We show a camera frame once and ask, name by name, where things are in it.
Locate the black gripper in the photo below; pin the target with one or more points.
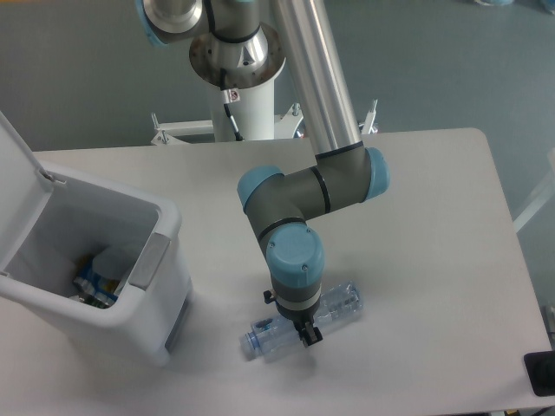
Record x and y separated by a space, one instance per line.
301 314

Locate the clear plastic water bottle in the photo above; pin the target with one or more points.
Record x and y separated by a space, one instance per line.
274 337

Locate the clear plastic wrapper trash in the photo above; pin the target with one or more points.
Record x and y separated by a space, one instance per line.
113 266

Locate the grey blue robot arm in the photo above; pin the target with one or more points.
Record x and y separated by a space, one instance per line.
279 205

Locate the white trash can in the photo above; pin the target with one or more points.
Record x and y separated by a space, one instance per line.
52 216

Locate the blue snack package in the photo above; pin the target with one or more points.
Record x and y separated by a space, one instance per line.
94 289

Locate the black object at table edge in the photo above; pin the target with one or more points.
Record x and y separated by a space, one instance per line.
540 369

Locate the white table leg frame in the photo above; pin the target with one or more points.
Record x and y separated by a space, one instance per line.
537 198

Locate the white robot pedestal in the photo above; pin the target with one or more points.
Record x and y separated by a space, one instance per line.
239 79

